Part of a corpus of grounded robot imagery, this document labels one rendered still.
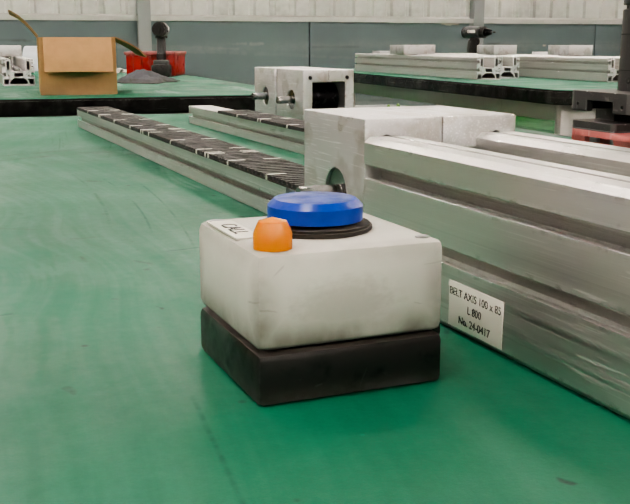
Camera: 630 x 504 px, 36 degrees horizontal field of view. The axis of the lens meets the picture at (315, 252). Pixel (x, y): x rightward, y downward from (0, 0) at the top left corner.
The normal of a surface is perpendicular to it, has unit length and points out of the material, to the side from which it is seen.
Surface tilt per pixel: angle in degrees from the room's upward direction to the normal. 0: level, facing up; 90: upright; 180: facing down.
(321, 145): 90
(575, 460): 0
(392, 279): 90
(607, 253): 90
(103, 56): 69
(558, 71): 90
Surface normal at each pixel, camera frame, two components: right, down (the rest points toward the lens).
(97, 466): 0.00, -0.98
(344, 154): -0.92, 0.08
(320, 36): 0.31, 0.20
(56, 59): 0.26, -0.18
